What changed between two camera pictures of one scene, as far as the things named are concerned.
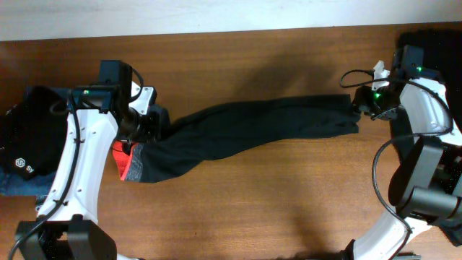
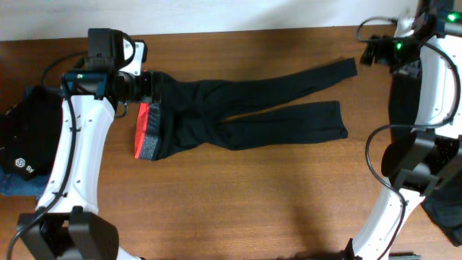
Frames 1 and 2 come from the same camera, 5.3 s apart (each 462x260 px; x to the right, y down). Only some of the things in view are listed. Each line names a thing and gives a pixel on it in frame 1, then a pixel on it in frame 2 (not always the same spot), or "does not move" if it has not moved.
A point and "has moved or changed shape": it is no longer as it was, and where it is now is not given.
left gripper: (151, 133) -> (152, 86)
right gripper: (360, 101) -> (384, 44)
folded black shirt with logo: (33, 133) does not move
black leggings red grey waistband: (186, 138) has moved or changed shape
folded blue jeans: (12, 184) does not move
